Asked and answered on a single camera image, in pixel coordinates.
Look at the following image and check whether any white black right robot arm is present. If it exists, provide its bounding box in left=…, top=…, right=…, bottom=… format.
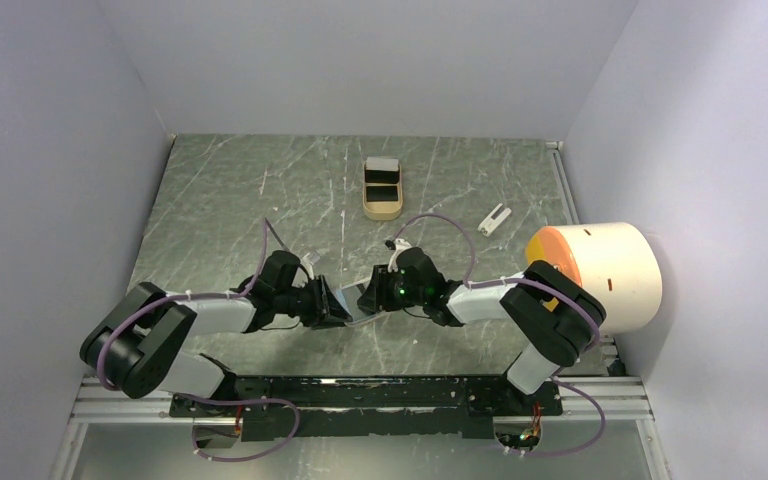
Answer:
left=341, top=247, right=607, bottom=414

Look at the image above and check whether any white plastic clip device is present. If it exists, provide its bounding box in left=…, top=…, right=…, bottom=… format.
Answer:
left=477, top=203, right=512, bottom=237

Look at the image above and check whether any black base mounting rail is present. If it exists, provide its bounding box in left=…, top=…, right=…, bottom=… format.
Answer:
left=169, top=374, right=562, bottom=441

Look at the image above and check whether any black card lying in tray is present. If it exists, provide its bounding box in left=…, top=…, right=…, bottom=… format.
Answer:
left=365, top=185, right=401, bottom=203

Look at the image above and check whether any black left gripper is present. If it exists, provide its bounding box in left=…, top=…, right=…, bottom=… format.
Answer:
left=275, top=274, right=353, bottom=330

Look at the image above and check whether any cream cylinder with orange face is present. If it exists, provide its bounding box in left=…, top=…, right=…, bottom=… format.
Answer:
left=525, top=222, right=663, bottom=335

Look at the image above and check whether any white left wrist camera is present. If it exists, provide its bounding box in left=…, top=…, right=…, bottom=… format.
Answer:
left=300, top=250, right=321, bottom=279

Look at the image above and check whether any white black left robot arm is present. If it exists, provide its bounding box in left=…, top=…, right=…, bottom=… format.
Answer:
left=79, top=250, right=352, bottom=416

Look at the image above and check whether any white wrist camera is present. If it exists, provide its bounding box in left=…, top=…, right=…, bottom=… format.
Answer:
left=385, top=238, right=412, bottom=273
left=300, top=250, right=321, bottom=279

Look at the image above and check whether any stack of cards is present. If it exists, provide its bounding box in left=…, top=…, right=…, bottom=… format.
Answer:
left=363, top=157, right=402, bottom=185

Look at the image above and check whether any beige leather card holder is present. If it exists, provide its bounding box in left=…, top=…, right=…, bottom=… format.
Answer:
left=335, top=277, right=388, bottom=327

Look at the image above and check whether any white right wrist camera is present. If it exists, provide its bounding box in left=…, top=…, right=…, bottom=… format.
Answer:
left=385, top=238, right=412, bottom=273

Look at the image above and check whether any aluminium frame rail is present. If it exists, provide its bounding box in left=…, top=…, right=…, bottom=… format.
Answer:
left=70, top=377, right=654, bottom=425

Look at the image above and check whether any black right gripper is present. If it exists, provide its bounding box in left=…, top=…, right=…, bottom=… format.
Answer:
left=356, top=264, right=427, bottom=313

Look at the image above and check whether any beige oval plastic tray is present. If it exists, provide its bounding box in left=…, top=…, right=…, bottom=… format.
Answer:
left=362, top=157, right=404, bottom=221

